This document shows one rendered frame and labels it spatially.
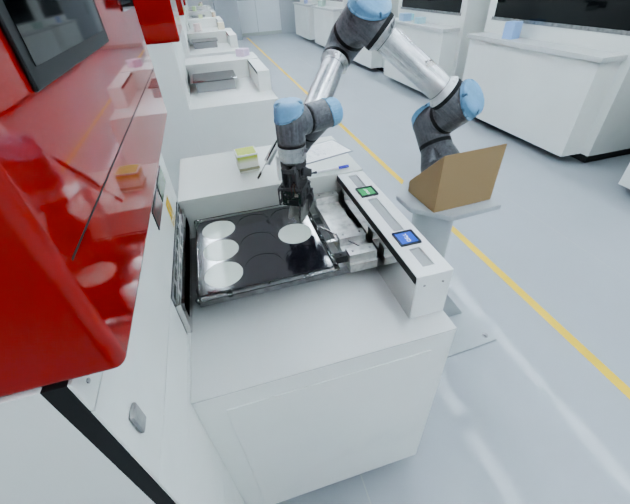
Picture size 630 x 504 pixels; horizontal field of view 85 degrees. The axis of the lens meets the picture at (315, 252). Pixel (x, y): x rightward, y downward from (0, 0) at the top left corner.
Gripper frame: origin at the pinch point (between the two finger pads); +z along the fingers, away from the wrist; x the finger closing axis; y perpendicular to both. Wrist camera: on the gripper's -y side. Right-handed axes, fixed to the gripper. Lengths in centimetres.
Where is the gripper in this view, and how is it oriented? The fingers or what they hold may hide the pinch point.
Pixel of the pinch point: (300, 218)
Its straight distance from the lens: 107.9
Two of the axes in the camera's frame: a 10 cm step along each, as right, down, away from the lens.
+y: -2.5, 6.1, -7.5
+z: 0.5, 7.8, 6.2
